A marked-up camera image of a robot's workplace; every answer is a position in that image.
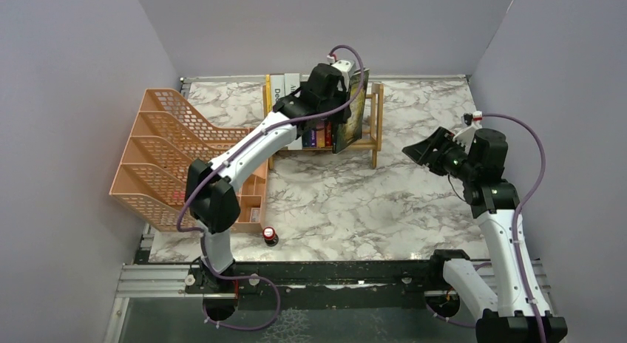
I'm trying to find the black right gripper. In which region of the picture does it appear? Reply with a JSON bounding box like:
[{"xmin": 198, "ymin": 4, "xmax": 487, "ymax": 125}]
[{"xmin": 403, "ymin": 126, "xmax": 478, "ymax": 182}]

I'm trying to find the Afternoon tea coffee cover book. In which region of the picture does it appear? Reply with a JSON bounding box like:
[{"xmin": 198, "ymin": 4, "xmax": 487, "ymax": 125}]
[{"xmin": 284, "ymin": 72, "xmax": 301, "ymax": 95}]

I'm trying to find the blue Jane Eyre book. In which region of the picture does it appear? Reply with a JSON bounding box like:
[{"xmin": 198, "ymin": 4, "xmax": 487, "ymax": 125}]
[{"xmin": 316, "ymin": 128, "xmax": 326, "ymax": 148}]

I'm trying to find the white Furniture Decorate book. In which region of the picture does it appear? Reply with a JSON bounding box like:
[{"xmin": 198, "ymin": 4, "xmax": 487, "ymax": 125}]
[{"xmin": 270, "ymin": 74, "xmax": 285, "ymax": 105}]

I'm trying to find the green Alice Wonderland book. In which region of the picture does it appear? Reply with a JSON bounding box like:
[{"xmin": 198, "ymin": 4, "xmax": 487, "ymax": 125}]
[{"xmin": 331, "ymin": 68, "xmax": 370, "ymax": 154}]

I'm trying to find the red 13-Storey Treehouse book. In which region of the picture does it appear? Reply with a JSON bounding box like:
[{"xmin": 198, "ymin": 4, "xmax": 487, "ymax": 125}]
[{"xmin": 325, "ymin": 122, "xmax": 333, "ymax": 147}]

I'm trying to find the floral Little Women book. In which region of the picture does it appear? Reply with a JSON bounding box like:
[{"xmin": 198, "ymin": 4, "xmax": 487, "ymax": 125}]
[{"xmin": 302, "ymin": 131, "xmax": 315, "ymax": 149}]

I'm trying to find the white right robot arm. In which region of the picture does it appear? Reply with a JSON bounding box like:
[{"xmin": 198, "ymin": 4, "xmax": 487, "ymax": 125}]
[{"xmin": 402, "ymin": 127, "xmax": 568, "ymax": 342}]

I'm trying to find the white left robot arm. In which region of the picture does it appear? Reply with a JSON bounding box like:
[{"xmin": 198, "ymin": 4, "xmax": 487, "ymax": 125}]
[{"xmin": 181, "ymin": 60, "xmax": 365, "ymax": 292}]

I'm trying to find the thin yellow book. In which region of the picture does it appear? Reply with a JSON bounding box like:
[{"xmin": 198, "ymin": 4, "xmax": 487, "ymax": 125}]
[{"xmin": 263, "ymin": 74, "xmax": 272, "ymax": 116}]

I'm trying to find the wooden book rack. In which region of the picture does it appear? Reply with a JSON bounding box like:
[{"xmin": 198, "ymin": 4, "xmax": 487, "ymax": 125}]
[{"xmin": 282, "ymin": 83, "xmax": 384, "ymax": 169}]

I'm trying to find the red capped small bottle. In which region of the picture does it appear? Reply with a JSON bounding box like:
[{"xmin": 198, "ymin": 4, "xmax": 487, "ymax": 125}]
[{"xmin": 262, "ymin": 226, "xmax": 279, "ymax": 247}]

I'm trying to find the orange plastic file organizer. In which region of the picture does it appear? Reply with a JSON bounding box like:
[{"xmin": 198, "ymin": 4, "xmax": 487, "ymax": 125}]
[{"xmin": 109, "ymin": 89, "xmax": 251, "ymax": 232}]

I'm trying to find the pink highlighter in organizer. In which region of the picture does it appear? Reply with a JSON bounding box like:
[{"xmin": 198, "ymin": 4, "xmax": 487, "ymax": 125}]
[{"xmin": 170, "ymin": 190, "xmax": 186, "ymax": 206}]

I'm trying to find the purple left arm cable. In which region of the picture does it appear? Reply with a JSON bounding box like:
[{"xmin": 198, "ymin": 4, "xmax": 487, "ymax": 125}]
[{"xmin": 175, "ymin": 44, "xmax": 367, "ymax": 283}]

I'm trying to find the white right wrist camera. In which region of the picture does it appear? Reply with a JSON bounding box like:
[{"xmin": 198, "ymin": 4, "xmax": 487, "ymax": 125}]
[{"xmin": 453, "ymin": 111, "xmax": 483, "ymax": 148}]

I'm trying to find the black metal base rail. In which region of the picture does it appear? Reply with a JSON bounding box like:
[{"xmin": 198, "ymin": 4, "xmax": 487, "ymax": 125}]
[{"xmin": 184, "ymin": 259, "xmax": 461, "ymax": 317}]

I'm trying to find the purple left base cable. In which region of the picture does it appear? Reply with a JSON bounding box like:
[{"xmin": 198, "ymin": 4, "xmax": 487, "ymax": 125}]
[{"xmin": 201, "ymin": 274, "xmax": 284, "ymax": 332}]

